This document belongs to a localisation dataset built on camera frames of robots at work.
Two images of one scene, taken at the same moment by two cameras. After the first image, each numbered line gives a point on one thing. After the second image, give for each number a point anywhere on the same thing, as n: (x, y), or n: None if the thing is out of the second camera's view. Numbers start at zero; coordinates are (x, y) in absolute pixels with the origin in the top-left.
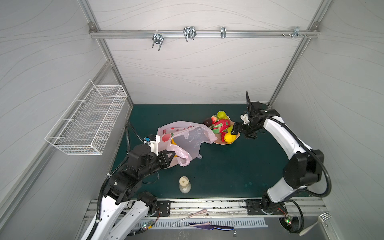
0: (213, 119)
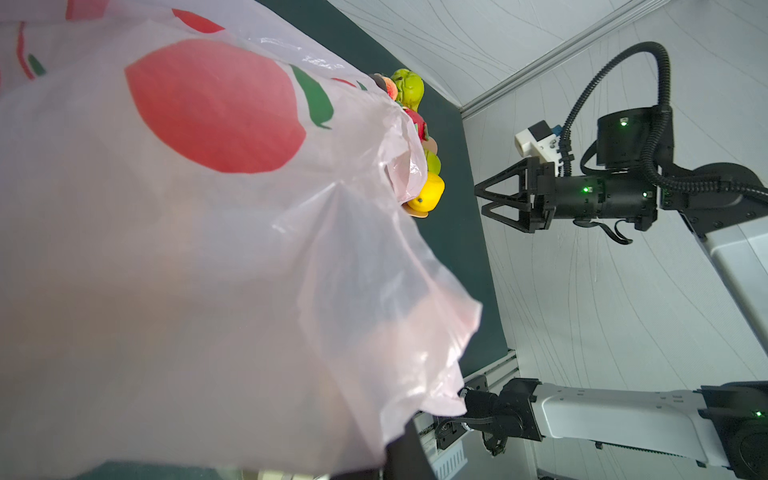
0: (386, 84)
